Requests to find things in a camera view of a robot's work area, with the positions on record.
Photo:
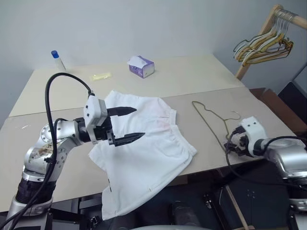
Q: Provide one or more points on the wooden clothes rack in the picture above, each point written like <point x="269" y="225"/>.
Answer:
<point x="242" y="69"/>

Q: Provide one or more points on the purple tissue box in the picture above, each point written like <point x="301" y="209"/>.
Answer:
<point x="144" y="69"/>

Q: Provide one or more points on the yellow plastic packet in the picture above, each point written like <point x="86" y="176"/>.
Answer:
<point x="99" y="76"/>

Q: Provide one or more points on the dark rounded shape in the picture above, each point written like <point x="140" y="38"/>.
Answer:
<point x="185" y="215"/>

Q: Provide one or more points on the white shorts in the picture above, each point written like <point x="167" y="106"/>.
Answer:
<point x="144" y="143"/>

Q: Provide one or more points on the blue capped white bottle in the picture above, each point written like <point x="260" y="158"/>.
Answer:
<point x="58" y="62"/>

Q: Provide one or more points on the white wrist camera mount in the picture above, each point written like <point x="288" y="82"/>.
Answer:
<point x="254" y="127"/>
<point x="94" y="107"/>

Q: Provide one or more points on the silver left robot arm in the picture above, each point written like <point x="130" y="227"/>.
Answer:
<point x="64" y="129"/>

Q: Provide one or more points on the black case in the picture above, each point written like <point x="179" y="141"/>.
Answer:
<point x="295" y="95"/>

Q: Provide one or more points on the open brown cardboard box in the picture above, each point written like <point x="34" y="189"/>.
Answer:
<point x="271" y="100"/>

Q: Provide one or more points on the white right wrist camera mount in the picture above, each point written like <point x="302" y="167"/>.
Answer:
<point x="254" y="127"/>

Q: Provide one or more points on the thin wooden slat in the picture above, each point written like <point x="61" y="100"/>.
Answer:
<point x="236" y="206"/>

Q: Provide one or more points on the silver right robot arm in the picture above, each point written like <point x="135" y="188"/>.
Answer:
<point x="285" y="153"/>

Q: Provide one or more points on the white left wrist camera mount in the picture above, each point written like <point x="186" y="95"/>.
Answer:
<point x="94" y="107"/>

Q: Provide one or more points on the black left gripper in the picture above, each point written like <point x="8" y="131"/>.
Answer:
<point x="103" y="134"/>

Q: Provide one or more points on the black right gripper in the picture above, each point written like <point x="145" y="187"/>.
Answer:
<point x="242" y="143"/>

